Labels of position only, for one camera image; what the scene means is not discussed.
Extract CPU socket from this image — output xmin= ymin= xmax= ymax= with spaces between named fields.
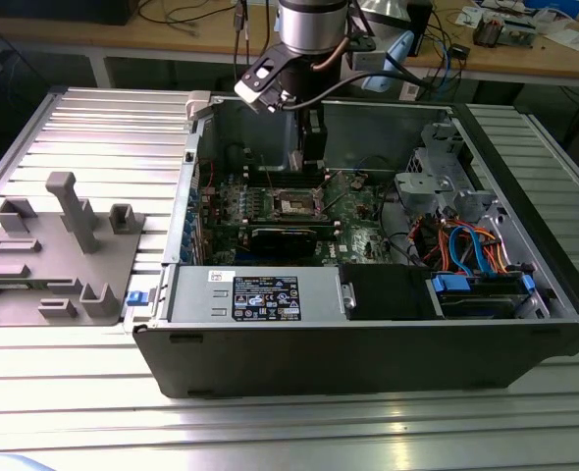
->
xmin=268 ymin=185 xmax=331 ymax=221

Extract green motherboard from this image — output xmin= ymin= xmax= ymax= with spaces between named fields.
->
xmin=198 ymin=169 xmax=399 ymax=270

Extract black graphics card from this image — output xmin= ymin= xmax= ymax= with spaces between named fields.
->
xmin=246 ymin=225 xmax=319 ymax=260

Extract white tag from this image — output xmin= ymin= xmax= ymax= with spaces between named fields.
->
xmin=399 ymin=78 xmax=424 ymax=102

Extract metal drive cage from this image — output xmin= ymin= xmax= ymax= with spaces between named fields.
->
xmin=394 ymin=121 xmax=512 ymax=232

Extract pale grey case latch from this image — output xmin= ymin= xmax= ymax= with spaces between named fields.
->
xmin=184 ymin=90 xmax=216 ymax=120

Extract tall black box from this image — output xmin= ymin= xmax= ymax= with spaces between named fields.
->
xmin=409 ymin=0 xmax=434 ymax=58

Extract wooden desk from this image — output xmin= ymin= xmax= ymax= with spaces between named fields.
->
xmin=0 ymin=0 xmax=579 ymax=89

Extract grey power supply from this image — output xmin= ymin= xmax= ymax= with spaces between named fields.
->
xmin=164 ymin=264 xmax=345 ymax=325

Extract hard disk in blue carrier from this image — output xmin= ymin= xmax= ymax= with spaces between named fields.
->
xmin=429 ymin=273 xmax=537 ymax=321

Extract copper heat sink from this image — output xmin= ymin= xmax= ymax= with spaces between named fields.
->
xmin=473 ymin=14 xmax=504 ymax=48

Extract black PC case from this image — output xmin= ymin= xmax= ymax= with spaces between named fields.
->
xmin=132 ymin=92 xmax=579 ymax=399

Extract clear plastic box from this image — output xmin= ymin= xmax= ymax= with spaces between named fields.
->
xmin=502 ymin=18 xmax=537 ymax=49

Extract blue box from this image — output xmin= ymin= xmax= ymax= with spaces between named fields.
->
xmin=523 ymin=0 xmax=579 ymax=16

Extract white papers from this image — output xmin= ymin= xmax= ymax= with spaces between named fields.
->
xmin=544 ymin=26 xmax=579 ymax=51

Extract grey parts rack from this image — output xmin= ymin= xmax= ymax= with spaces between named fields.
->
xmin=0 ymin=171 xmax=147 ymax=328

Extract wide black box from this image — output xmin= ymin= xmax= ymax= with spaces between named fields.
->
xmin=0 ymin=0 xmax=133 ymax=26

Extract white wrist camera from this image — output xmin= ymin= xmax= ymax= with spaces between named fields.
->
xmin=234 ymin=46 xmax=285 ymax=115

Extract black camera cable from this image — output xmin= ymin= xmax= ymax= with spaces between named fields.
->
xmin=277 ymin=71 xmax=436 ymax=112

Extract red wire bundle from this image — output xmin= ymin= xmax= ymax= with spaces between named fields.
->
xmin=406 ymin=215 xmax=450 ymax=261

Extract blue wire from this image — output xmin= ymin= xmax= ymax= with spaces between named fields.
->
xmin=447 ymin=219 xmax=490 ymax=277

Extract orange wire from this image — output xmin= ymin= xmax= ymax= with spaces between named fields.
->
xmin=480 ymin=228 xmax=514 ymax=274

